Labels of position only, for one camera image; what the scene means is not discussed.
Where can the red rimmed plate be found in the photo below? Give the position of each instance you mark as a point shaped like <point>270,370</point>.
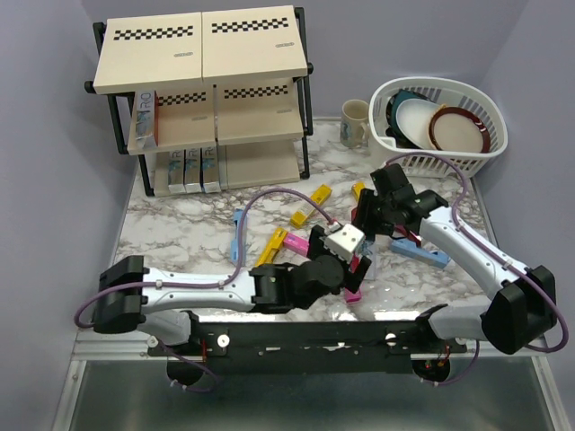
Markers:
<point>453,129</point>

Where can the red metallic toothpaste box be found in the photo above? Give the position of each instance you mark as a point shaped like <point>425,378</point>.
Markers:
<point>146,129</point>

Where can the yellow toothpaste box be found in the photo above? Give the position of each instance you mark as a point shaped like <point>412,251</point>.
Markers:
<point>273,247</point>
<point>306,210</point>
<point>356,190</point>

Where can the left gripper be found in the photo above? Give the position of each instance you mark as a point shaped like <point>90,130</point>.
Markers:
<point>349,280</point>

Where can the pink toothpaste box long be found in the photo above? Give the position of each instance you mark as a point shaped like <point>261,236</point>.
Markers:
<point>296,244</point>

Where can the yellow toothpaste box middle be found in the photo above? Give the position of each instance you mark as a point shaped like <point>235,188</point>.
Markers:
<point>306,210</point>

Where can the yellow toothpaste box right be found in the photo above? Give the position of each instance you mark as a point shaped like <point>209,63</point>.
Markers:
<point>356,190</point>

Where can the beige three-tier shelf rack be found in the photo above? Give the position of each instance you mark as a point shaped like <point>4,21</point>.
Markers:
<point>237,80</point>

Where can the yellow toothpaste box lower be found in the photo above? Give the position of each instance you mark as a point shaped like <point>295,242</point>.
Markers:
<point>273,247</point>

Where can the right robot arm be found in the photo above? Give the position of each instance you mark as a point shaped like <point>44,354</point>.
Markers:
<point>522,299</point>

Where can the light blue toothpaste box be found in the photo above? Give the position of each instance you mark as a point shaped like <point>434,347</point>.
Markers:
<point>238,244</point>

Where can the white plastic dish basket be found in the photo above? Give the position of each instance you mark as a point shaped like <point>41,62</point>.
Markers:
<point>442,91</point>

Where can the white plate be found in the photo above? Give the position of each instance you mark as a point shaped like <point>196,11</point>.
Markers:
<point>413,117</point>

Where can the cream ceramic mug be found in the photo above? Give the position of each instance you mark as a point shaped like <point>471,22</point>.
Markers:
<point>355,130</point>

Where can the pink toothpaste box diagonal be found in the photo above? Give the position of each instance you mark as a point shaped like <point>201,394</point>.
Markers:
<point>351,297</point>

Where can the black base bar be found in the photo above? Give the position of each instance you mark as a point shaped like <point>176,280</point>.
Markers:
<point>327,347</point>

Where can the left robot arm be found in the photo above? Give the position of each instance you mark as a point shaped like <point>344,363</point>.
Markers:
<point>266,289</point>

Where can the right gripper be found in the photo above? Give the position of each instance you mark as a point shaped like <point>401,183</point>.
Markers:
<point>363,214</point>

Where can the dark teal bowl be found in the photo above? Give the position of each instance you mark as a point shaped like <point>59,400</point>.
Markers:
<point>393,105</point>

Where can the metallic blue toothpaste box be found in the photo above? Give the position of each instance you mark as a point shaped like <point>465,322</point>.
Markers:
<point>175,172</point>
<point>210,170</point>
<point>192,171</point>

